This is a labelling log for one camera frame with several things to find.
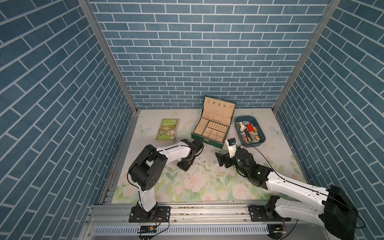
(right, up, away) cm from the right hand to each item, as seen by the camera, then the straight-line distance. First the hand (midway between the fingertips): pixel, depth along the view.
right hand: (223, 151), depth 81 cm
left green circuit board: (-38, -36, -9) cm, 53 cm away
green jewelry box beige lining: (-3, +12, +22) cm, 25 cm away
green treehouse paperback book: (-35, +10, +24) cm, 44 cm away
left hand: (-17, -11, +10) cm, 23 cm away
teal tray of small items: (+22, +10, +24) cm, 34 cm away
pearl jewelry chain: (-13, -10, +11) cm, 20 cm away
